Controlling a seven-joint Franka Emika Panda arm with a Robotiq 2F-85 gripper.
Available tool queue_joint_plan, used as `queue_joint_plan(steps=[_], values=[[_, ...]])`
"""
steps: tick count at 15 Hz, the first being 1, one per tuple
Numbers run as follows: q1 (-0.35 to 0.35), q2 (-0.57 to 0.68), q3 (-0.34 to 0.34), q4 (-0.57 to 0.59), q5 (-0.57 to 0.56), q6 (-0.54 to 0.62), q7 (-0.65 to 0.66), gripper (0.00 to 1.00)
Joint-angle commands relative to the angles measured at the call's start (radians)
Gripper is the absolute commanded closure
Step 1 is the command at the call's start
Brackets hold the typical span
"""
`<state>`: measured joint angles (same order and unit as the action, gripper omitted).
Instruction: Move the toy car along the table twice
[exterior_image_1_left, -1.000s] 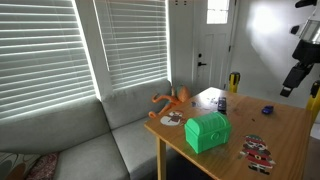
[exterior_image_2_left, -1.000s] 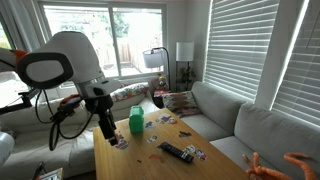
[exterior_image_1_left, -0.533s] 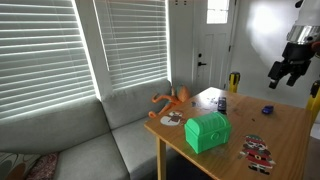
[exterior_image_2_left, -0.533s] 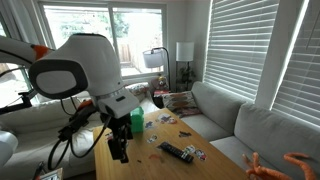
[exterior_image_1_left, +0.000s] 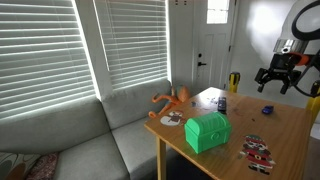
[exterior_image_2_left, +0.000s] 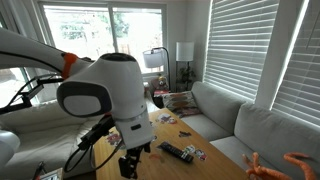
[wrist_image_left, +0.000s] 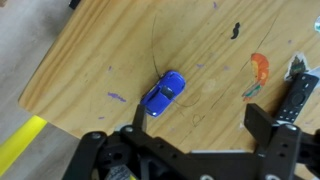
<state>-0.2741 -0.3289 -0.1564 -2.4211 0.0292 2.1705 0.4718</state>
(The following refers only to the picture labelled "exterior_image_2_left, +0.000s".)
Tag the small dark sticker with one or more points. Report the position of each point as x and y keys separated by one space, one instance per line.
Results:
x=184 y=134

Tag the arc floor lamp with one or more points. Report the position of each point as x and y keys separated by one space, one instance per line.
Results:
x=153 y=59

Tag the grey fabric sofa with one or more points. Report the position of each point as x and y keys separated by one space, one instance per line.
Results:
x=216 y=106

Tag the dark side table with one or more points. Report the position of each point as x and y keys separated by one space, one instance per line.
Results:
x=160 y=100

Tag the green potted plant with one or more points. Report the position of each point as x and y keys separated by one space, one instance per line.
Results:
x=186 y=75

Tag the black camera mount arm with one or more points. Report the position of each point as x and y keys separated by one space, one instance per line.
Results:
x=30 y=95

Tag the white leather sofa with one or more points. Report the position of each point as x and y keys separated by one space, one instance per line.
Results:
x=40 y=140

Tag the narrow white window blinds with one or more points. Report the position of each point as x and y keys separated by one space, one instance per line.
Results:
x=303 y=83

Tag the sliding glass window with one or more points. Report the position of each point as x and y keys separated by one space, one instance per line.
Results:
x=100 y=33

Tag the small stuffed toy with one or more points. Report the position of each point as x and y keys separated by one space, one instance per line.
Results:
x=162 y=81

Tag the small white card sticker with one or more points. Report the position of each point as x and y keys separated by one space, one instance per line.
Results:
x=190 y=149

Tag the black remote control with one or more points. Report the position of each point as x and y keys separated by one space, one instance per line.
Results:
x=176 y=152

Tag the patterned throw pillow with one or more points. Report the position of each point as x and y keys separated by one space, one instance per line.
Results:
x=180 y=103

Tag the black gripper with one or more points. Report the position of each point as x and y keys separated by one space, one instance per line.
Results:
x=138 y=151

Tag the orange octopus plush toy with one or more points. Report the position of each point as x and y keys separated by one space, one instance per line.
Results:
x=263 y=173

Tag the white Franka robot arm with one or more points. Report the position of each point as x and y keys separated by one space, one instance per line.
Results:
x=110 y=83

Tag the wide white window blinds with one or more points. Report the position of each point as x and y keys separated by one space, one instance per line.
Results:
x=240 y=50

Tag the small framed screen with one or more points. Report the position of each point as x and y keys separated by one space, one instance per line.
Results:
x=53 y=174

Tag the cylinder shade floor lamp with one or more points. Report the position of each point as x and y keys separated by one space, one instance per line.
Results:
x=185 y=51

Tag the wooden table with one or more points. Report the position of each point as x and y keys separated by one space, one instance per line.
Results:
x=213 y=166

